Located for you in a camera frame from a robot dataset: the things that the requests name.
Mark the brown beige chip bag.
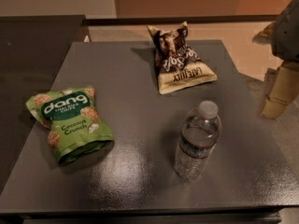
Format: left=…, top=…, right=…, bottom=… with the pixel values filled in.
left=147, top=21, right=218, bottom=94

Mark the green rice chip bag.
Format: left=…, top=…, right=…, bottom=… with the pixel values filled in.
left=26, top=86, right=114, bottom=164

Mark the clear plastic water bottle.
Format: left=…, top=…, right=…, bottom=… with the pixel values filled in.
left=175, top=100, right=221, bottom=180

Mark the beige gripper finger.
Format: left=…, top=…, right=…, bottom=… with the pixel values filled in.
left=261, top=61, right=299, bottom=119
left=252, top=22, right=276, bottom=45

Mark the dark side table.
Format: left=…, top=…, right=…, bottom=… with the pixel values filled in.
left=0, top=15, right=85, bottom=192

